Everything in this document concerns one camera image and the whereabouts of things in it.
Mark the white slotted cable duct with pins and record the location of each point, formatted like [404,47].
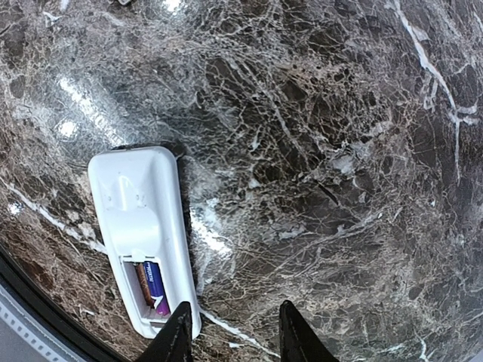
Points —
[24,339]

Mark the white remote control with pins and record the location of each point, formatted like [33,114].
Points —
[137,199]

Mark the purple blue AAA battery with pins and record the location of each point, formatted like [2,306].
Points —
[156,288]

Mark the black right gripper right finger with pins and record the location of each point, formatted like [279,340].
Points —
[298,342]

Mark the black front frame rail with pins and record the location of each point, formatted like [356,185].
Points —
[43,310]

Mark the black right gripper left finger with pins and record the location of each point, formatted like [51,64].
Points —
[173,343]

